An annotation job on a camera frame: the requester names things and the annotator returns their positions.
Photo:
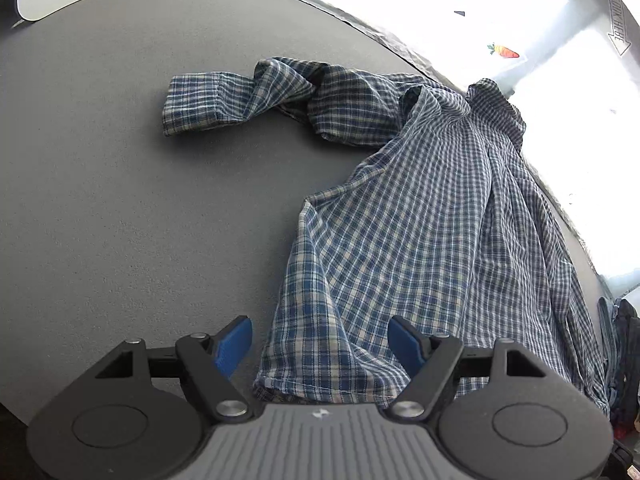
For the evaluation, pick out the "blue plaid shirt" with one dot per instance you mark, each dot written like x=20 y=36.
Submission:
x=425 y=220

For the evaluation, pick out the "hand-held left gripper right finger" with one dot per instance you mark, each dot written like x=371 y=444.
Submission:
x=405 y=342

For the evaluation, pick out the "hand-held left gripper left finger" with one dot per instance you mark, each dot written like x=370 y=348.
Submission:
x=235 y=340

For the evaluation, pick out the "folded blue jeans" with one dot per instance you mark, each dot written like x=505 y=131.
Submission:
x=607 y=340

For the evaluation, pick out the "dark folded garment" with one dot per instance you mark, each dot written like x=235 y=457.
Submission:
x=630 y=360

